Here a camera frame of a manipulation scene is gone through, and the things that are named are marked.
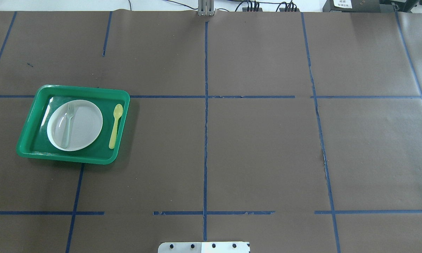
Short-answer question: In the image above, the brown paper table mat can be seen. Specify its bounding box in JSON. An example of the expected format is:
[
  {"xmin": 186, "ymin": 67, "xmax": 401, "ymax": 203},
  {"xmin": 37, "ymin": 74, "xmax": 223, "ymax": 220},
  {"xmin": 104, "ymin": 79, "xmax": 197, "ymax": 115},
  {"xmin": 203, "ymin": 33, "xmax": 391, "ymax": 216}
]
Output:
[{"xmin": 0, "ymin": 10, "xmax": 422, "ymax": 253}]

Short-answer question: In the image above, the yellow plastic spoon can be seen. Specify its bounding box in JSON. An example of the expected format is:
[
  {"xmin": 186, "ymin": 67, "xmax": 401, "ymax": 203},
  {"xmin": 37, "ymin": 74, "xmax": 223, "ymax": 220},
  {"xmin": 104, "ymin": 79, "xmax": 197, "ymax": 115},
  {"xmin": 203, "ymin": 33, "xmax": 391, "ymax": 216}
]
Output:
[{"xmin": 108, "ymin": 104, "xmax": 123, "ymax": 149}]

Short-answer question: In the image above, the black connector block left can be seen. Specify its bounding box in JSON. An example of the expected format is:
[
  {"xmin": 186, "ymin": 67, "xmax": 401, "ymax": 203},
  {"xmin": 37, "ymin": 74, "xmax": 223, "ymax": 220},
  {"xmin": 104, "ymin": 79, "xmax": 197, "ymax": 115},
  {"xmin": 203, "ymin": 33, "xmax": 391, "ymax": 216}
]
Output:
[{"xmin": 241, "ymin": 0, "xmax": 262, "ymax": 12}]

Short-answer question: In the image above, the black connector block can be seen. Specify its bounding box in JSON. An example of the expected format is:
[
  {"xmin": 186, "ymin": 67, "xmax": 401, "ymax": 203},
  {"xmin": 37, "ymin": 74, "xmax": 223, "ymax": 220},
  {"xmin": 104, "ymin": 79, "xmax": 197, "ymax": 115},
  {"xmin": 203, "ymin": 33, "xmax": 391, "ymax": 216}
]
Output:
[
  {"xmin": 241, "ymin": 0, "xmax": 262, "ymax": 12},
  {"xmin": 276, "ymin": 0, "xmax": 300, "ymax": 12}
]

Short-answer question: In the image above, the black connector block right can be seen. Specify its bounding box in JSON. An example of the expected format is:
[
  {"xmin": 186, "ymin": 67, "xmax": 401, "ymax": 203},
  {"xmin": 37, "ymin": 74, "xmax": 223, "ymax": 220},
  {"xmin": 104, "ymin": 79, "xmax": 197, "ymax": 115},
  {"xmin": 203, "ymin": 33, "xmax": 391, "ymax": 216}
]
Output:
[{"xmin": 276, "ymin": 0, "xmax": 300, "ymax": 12}]

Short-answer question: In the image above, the white round plate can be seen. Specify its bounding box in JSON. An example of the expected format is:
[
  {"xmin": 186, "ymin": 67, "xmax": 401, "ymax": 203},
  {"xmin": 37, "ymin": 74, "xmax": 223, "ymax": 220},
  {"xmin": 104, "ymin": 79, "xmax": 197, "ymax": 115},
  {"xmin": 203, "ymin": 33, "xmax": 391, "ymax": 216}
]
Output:
[{"xmin": 47, "ymin": 99, "xmax": 103, "ymax": 151}]

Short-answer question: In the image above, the green plastic tray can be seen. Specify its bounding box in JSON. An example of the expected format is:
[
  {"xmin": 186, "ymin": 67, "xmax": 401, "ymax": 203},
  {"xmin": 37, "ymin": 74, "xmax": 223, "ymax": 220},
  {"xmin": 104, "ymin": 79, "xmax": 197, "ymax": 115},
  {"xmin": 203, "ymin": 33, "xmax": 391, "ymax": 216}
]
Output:
[{"xmin": 16, "ymin": 85, "xmax": 130, "ymax": 165}]

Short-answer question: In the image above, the black device with label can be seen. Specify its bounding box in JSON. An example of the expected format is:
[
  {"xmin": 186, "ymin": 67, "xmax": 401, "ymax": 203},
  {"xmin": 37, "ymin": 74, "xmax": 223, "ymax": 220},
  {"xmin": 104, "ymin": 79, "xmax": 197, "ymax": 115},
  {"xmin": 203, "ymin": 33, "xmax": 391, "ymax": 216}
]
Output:
[{"xmin": 322, "ymin": 0, "xmax": 395, "ymax": 13}]

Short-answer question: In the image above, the grey aluminium post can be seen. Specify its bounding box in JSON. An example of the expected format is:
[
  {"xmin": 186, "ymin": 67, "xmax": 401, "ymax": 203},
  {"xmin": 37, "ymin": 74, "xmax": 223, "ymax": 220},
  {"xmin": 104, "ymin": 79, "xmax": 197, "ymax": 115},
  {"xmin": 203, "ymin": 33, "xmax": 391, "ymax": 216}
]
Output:
[{"xmin": 198, "ymin": 0, "xmax": 216, "ymax": 16}]

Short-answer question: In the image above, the white metal base plate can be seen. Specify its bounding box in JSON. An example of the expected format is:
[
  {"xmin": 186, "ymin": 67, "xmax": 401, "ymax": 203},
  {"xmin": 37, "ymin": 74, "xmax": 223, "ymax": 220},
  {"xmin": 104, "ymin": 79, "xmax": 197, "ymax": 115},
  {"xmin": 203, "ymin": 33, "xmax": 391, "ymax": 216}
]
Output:
[{"xmin": 158, "ymin": 241, "xmax": 251, "ymax": 253}]

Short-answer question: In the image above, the black cable on wall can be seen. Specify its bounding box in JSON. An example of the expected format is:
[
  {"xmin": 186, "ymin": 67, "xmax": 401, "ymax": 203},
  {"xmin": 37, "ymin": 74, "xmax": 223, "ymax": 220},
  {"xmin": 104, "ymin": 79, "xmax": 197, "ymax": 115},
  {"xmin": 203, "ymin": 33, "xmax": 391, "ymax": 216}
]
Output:
[{"xmin": 128, "ymin": 0, "xmax": 199, "ymax": 11}]

